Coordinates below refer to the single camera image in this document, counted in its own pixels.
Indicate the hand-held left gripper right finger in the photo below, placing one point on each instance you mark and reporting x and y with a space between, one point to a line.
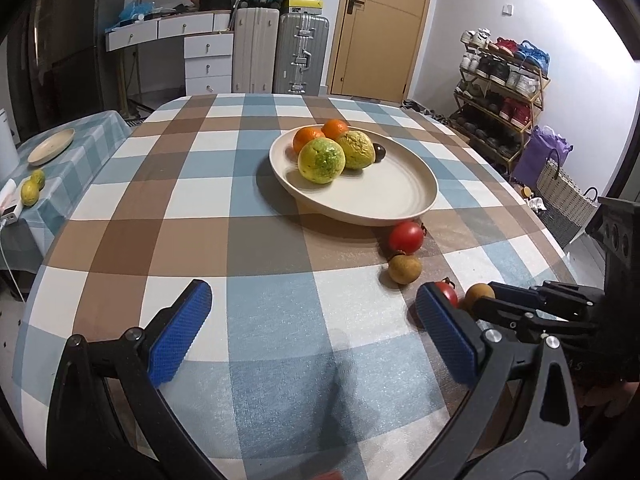
445 335

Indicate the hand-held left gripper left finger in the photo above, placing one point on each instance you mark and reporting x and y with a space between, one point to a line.
180 335

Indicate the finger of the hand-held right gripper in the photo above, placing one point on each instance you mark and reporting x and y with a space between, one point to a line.
550 295
545 324

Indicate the red tomato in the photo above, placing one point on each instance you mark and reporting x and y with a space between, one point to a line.
447 292
406 237

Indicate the brown longan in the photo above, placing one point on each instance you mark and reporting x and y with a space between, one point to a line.
404 269
475 292

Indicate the large cream plate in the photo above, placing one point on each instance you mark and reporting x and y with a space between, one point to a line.
380 190

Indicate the dark purple passion fruit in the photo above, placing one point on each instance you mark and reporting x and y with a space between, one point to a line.
380 153

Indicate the yellow-green guava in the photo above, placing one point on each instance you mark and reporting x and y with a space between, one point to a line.
321 161
357 149

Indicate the orange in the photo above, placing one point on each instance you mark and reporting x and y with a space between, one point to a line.
306 137
334 128

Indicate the person's right hand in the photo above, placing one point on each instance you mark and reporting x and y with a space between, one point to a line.
605 395

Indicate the woven basket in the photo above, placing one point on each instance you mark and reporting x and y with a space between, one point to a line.
565 200

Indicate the purple bag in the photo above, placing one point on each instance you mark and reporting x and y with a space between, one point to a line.
542 155

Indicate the wooden shoe rack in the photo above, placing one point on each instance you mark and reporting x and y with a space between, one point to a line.
537 85
500 72

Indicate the small blue checkered tablecloth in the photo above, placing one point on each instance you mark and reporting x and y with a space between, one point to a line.
90 150

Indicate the white power adapter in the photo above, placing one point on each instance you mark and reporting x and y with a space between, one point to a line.
10 207

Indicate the scattered shoes group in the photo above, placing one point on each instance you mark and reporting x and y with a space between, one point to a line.
425 110

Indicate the small cream plate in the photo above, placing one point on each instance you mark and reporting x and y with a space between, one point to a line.
51 146

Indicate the white desk with drawers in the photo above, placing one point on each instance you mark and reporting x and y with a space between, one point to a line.
200 50

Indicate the beige suitcase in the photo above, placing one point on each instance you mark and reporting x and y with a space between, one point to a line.
255 50

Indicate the tan wooden door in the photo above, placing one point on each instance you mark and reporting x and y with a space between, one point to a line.
385 45

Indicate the silver suitcase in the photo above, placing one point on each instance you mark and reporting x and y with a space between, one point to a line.
300 55

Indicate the grey refrigerator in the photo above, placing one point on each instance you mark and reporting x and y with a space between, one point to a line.
75 35

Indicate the blue plastic bag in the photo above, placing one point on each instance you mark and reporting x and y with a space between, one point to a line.
137 10

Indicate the black storage box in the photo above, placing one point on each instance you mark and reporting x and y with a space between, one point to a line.
216 0

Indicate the yellow and black shoe box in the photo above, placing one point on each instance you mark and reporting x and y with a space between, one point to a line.
302 6

